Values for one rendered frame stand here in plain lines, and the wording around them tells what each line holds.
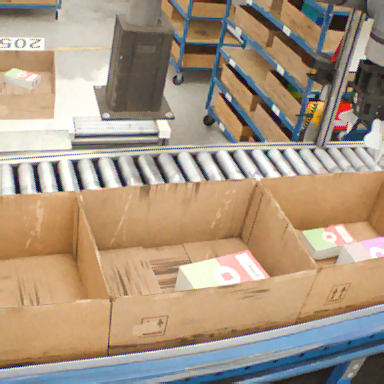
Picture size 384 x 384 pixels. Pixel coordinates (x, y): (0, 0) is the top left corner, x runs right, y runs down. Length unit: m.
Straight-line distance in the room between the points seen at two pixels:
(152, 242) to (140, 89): 0.83
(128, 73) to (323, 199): 0.85
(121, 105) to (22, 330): 1.20
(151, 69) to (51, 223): 0.92
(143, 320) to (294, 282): 0.29
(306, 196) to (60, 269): 0.59
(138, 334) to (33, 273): 0.29
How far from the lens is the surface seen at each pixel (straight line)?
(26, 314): 0.92
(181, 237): 1.28
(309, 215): 1.41
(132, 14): 1.93
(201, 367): 1.04
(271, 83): 2.89
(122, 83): 1.96
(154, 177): 1.72
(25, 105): 1.93
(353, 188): 1.44
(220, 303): 1.01
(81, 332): 0.97
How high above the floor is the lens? 1.73
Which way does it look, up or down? 36 degrees down
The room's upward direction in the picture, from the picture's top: 12 degrees clockwise
